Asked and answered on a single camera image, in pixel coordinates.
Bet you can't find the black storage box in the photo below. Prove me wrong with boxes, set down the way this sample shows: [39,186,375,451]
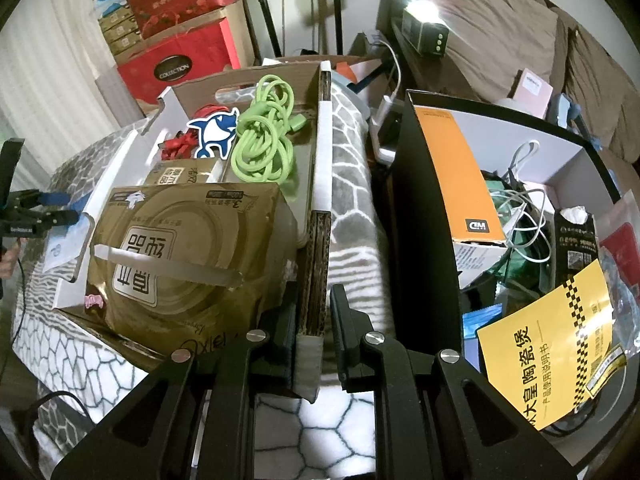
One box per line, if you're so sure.
[390,89,640,467]

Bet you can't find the person's left hand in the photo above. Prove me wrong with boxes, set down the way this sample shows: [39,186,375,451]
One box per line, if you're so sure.
[0,242,22,278]

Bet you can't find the green braided cable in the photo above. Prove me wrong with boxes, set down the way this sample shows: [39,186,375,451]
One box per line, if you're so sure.
[230,74,307,183]

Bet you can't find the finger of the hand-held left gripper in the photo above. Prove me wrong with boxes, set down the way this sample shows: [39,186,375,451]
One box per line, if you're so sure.
[12,189,68,209]
[27,210,80,228]

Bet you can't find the red cable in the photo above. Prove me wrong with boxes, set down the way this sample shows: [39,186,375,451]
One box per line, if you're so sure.
[159,105,226,161]

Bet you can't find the cardboard box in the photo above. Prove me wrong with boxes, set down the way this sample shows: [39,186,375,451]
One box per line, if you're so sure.
[52,60,333,401]

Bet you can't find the pink box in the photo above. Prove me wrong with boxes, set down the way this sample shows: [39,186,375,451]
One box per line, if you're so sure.
[510,67,555,117]

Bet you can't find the blue and white packet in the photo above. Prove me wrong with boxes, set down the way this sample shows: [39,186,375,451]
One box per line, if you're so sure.
[42,212,93,272]

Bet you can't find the small lit projector device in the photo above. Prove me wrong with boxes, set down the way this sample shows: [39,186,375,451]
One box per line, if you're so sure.
[402,0,449,57]

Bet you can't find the small gold tissue pack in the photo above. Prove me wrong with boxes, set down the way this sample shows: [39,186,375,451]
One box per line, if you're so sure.
[145,157,226,188]

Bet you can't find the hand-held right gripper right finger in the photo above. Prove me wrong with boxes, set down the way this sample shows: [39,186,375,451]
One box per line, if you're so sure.
[330,284,576,480]

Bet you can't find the black cable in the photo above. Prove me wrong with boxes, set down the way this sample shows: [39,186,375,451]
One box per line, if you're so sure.
[7,255,32,347]

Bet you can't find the white charger with cable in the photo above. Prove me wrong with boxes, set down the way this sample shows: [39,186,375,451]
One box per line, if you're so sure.
[367,32,407,133]

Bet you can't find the black stand pole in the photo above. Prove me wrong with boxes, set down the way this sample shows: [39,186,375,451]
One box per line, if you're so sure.
[257,0,285,58]
[310,0,347,57]

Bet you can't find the brown sofa cushions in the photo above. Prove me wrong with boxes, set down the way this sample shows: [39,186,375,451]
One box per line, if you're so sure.
[427,0,640,163]

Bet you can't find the red gift box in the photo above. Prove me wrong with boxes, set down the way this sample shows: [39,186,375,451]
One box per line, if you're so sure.
[117,19,240,107]

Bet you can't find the yellow checkered manual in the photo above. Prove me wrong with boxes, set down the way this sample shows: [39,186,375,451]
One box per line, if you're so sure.
[476,259,629,432]

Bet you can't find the black tissue packet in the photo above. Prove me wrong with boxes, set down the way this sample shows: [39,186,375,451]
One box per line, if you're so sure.
[552,206,599,302]

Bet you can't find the red packet in clear bag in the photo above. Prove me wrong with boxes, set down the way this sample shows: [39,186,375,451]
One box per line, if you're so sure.
[597,195,640,283]

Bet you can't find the stack of tan boxes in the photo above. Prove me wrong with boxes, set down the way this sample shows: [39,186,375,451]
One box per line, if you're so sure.
[97,2,146,58]

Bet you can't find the orange box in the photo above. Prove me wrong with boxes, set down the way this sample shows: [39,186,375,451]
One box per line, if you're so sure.
[417,106,511,291]

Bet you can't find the small blue packet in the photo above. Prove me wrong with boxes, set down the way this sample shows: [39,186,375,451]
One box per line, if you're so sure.
[462,305,503,342]

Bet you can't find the white cable bundle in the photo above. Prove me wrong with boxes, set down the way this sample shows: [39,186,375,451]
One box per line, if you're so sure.
[487,141,557,267]

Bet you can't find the blue shark sticker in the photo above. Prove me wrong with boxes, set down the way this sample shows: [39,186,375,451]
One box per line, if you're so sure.
[186,108,240,159]

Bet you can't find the white curtain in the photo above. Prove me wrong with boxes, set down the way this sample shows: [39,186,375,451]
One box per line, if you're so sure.
[0,0,126,171]

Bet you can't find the large gold tissue pack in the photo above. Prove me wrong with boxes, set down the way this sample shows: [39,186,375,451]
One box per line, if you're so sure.
[85,182,298,356]

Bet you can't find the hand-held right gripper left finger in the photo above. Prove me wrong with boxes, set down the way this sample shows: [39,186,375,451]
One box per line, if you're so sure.
[50,305,301,480]

